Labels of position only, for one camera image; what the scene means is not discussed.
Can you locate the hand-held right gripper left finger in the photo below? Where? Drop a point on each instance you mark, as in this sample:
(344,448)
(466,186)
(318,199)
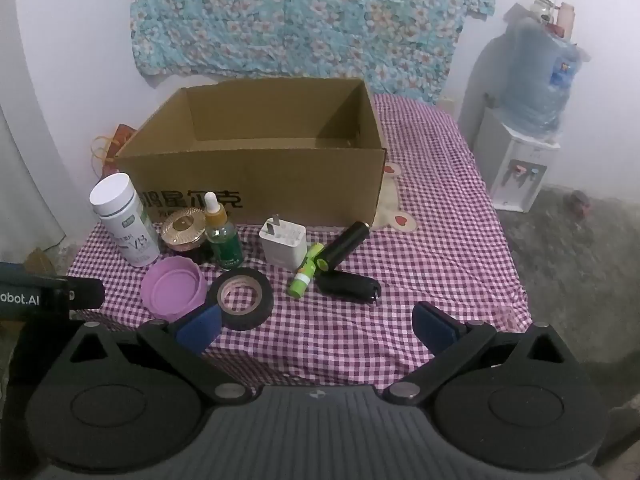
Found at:
(200,330)

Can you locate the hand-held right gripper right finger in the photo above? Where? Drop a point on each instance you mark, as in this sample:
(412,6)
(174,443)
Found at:
(435,327)

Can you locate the black tape roll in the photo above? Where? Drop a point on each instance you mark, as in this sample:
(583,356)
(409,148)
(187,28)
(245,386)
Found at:
(245,321)

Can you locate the purple plastic lid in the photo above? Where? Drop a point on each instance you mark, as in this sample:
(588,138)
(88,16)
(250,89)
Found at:
(170,287)

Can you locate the green dropper bottle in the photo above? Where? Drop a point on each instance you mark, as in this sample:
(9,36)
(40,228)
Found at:
(225,245)

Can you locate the black oval case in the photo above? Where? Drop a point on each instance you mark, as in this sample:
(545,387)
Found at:
(350,287)

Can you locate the dark jar with gold lid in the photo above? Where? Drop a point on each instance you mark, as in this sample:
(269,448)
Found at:
(182,225)

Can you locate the green lip balm tube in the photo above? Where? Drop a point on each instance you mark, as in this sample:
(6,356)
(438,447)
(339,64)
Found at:
(301,280)

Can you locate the white wall charger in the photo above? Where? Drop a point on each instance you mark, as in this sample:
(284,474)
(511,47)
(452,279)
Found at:
(282,247)

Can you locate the slim black cylinder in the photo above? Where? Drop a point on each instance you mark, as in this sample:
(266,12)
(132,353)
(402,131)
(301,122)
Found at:
(345,245)

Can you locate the white plastic bottle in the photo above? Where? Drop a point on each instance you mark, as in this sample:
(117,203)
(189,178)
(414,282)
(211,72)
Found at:
(127,225)

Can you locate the brown cardboard box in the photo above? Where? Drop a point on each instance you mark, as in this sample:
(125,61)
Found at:
(250,175)

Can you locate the brown paper bag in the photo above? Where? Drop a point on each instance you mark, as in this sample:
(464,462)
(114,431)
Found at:
(45,262)

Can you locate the purple checkered tablecloth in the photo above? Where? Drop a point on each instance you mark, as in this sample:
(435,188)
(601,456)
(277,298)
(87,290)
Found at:
(400,285)

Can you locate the white water dispenser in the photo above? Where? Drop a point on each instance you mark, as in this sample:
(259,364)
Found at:
(510,160)

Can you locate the red gift bag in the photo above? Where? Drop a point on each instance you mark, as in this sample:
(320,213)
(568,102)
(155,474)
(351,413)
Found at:
(122,140)

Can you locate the small dark floor object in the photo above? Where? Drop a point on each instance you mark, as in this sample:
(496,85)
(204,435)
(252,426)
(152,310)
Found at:
(579,204)

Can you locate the blue floral cloth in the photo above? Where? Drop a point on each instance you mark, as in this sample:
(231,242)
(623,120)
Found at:
(300,20)

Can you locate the small pink container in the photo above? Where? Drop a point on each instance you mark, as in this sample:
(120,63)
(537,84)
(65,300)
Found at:
(566,17)

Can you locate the small clear container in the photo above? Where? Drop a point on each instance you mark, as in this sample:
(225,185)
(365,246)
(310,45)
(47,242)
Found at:
(542,7)

